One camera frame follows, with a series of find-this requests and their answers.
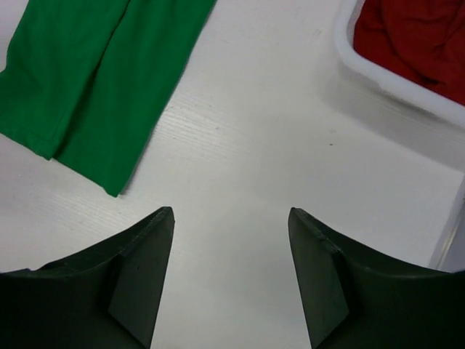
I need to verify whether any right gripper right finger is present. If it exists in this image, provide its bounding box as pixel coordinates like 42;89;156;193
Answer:
288;208;464;348

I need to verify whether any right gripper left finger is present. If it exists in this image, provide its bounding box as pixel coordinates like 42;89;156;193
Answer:
1;206;175;348

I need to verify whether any green t shirt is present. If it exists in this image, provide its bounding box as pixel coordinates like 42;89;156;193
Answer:
1;1;214;196

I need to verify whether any white plastic basket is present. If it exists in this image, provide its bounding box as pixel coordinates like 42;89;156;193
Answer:
333;0;464;128

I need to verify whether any red t shirt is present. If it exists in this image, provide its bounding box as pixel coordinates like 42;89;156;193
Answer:
353;1;464;104

